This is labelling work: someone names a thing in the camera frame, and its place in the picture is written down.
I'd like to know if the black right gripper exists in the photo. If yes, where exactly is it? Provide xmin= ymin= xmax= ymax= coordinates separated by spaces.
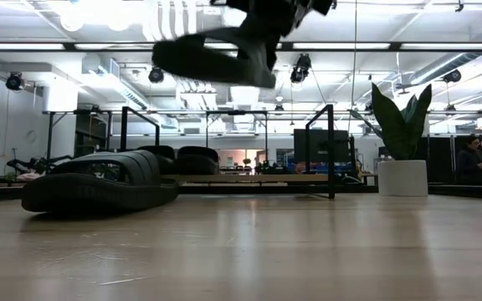
xmin=209 ymin=0 xmax=337 ymax=71

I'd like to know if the black rubber slide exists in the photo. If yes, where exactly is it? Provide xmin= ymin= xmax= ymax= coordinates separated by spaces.
xmin=20 ymin=149 xmax=180 ymax=215
xmin=151 ymin=25 xmax=279 ymax=90
xmin=136 ymin=144 xmax=178 ymax=176
xmin=176 ymin=145 xmax=221 ymax=176

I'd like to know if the black ceiling spotlight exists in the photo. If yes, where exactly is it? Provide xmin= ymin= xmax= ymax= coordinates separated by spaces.
xmin=290 ymin=53 xmax=313 ymax=84
xmin=442 ymin=69 xmax=463 ymax=84
xmin=147 ymin=66 xmax=166 ymax=84
xmin=5 ymin=71 xmax=25 ymax=92

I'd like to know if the black monitor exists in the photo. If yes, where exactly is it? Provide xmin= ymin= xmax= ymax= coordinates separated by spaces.
xmin=293 ymin=128 xmax=351 ymax=175

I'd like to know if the black overhead beam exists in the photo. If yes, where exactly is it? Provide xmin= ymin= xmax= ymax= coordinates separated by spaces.
xmin=0 ymin=40 xmax=482 ymax=54

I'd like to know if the green plant in white pot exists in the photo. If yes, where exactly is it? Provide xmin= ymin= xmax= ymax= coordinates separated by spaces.
xmin=348 ymin=82 xmax=433 ymax=198

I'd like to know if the black background rack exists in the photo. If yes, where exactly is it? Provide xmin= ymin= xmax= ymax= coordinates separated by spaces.
xmin=42 ymin=109 xmax=113 ymax=161

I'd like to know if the person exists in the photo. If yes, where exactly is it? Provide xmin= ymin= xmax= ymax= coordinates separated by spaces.
xmin=456 ymin=133 xmax=482 ymax=186

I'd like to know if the distant black equipment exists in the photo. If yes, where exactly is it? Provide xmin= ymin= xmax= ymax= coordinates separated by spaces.
xmin=5 ymin=154 xmax=74 ymax=176

